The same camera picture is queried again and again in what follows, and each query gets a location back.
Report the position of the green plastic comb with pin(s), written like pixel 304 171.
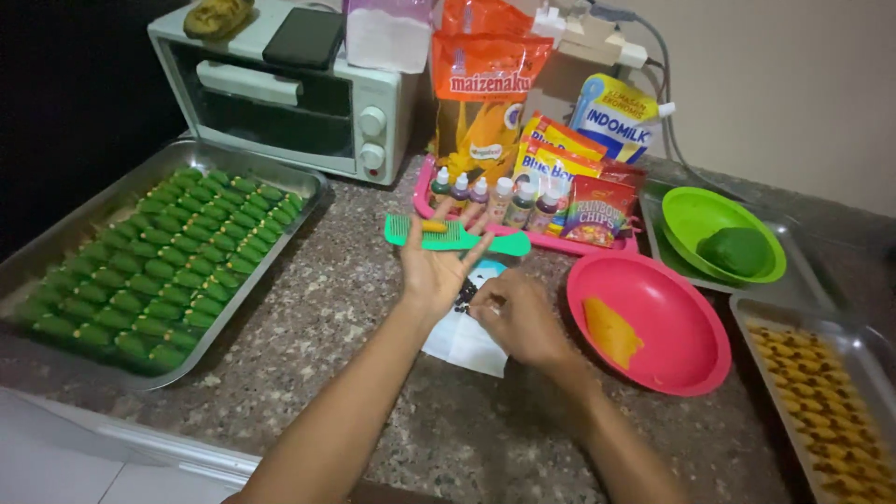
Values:
pixel 504 243

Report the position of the pile of dark chocolate chips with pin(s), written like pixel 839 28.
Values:
pixel 463 294

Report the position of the person's right fingers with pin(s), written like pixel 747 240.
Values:
pixel 486 308

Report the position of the white toaster oven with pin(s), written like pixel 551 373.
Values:
pixel 280 112

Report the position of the yellow dough lump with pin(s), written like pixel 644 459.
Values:
pixel 612 332

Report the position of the pink plastic tray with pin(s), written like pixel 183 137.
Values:
pixel 588 243

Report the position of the green plastic bowl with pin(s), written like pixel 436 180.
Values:
pixel 693 217

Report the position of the small metal baking tray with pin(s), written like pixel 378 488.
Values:
pixel 805 283

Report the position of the large orange flour bag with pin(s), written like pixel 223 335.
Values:
pixel 483 105

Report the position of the yellow-brown crumpled cloth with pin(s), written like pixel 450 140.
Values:
pixel 217 17

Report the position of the white translucent plastic bag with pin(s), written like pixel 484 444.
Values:
pixel 388 38

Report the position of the row of food colouring bottles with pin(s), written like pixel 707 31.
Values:
pixel 521 203

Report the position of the yellow margarine sachet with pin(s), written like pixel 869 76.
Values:
pixel 549 164
pixel 563 134

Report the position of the metal tray of green cookies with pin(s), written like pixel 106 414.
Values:
pixel 84 210

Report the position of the red sprinkle chips packet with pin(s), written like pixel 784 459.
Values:
pixel 598 210

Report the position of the black flat case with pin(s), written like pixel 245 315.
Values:
pixel 304 38

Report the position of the pink plastic bowl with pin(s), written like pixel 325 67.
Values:
pixel 672 315

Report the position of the person's left hand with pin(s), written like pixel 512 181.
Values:
pixel 434 280

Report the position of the rows of green shaped cookies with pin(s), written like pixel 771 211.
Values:
pixel 168 266

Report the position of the green dough ball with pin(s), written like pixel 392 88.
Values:
pixel 735 250

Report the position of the person's left fingers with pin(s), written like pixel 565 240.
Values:
pixel 481 248

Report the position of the white power strip with plugs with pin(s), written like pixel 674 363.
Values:
pixel 595 38

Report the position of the white paper sheet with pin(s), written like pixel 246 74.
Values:
pixel 465 343

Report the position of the metal tray of yellow cookies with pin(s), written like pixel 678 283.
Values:
pixel 861 336

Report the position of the rows of yellow shaped cookies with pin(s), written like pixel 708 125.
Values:
pixel 819 406

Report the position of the small yellow dough piece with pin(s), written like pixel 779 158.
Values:
pixel 434 226

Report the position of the plain red packet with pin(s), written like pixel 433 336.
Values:
pixel 626 171

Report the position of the orange plastic packet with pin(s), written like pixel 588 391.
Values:
pixel 483 15

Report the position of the blue white milk pouch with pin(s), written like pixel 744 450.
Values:
pixel 616 115

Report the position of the person's right hand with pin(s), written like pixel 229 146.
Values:
pixel 525 318

